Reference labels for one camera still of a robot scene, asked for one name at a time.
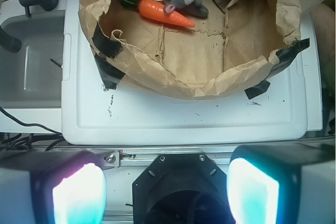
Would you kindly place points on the crumpled brown paper bag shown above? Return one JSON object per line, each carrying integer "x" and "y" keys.
{"x": 240, "y": 44}

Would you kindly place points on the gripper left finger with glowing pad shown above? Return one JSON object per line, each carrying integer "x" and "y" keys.
{"x": 52, "y": 187}

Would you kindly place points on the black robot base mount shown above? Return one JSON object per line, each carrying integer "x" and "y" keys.
{"x": 181, "y": 188}

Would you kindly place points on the grey sink basin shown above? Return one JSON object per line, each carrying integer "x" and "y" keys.
{"x": 31, "y": 78}

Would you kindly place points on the orange plastic toy carrot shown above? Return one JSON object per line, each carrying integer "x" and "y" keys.
{"x": 154, "y": 10}

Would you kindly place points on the aluminium rail with bolts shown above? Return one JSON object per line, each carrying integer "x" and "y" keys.
{"x": 144, "y": 157}

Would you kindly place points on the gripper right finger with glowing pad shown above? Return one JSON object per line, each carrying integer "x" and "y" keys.
{"x": 291, "y": 183}

